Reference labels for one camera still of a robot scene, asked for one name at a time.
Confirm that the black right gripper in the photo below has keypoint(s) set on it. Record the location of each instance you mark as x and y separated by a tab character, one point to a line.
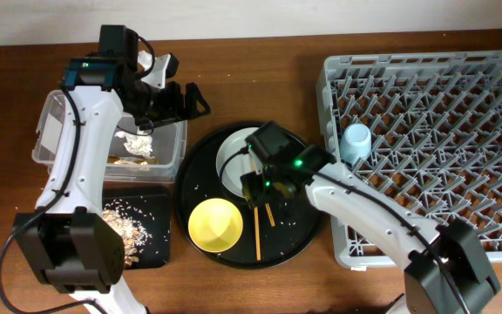
253	190

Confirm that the food scraps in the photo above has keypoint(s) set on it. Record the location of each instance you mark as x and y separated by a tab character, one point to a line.
127	221

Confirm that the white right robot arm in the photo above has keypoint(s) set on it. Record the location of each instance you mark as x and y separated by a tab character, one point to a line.
446	269

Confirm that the wooden chopstick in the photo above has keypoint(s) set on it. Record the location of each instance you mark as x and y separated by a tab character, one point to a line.
270	215
257	236

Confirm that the grey round plate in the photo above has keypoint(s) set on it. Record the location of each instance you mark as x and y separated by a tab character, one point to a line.
240	164

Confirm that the round black serving tray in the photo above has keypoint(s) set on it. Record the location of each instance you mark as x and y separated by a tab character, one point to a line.
296	222

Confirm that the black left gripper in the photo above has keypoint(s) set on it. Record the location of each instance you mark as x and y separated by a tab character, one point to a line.
176	110

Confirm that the blue cup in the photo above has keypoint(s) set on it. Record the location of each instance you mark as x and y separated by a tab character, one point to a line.
355	143

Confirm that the clear plastic waste bin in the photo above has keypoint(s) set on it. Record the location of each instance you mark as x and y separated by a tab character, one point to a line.
169	145

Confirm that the gold brown foil wrapper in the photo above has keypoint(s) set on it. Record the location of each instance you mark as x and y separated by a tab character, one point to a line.
131	161

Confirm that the white napkin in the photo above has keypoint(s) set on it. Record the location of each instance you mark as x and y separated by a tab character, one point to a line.
138	144

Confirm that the yellow bowl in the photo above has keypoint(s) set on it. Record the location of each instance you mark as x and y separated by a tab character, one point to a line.
215	225

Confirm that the grey dishwasher rack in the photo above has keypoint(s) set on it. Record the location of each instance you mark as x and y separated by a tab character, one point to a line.
435	121

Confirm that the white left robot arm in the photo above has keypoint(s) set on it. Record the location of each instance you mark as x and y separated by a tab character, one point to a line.
65	240

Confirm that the black rectangular tray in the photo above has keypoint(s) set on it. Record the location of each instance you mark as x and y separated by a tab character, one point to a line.
157	203

